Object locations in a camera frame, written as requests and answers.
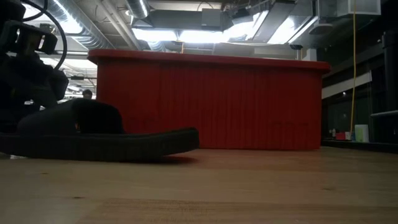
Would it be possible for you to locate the round silver air duct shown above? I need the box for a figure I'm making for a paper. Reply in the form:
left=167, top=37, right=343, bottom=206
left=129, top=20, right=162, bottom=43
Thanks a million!
left=125, top=0, right=150, bottom=19

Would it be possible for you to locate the black slide sandal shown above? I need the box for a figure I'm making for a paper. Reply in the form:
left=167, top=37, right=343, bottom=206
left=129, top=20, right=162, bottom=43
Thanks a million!
left=0, top=98, right=200, bottom=163

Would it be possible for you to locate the white green container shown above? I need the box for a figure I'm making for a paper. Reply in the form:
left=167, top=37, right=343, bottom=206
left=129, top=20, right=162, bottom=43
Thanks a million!
left=354, top=124, right=370, bottom=143

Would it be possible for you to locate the red plastic bin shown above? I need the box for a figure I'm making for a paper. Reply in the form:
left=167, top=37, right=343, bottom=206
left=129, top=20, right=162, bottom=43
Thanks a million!
left=87, top=48, right=332, bottom=151

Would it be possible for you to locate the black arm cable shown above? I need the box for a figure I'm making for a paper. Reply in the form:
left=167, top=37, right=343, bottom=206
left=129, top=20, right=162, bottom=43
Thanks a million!
left=21, top=0, right=68, bottom=70

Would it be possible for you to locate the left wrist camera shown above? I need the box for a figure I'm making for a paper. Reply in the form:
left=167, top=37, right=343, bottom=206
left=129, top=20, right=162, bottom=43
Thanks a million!
left=0, top=19, right=59, bottom=56

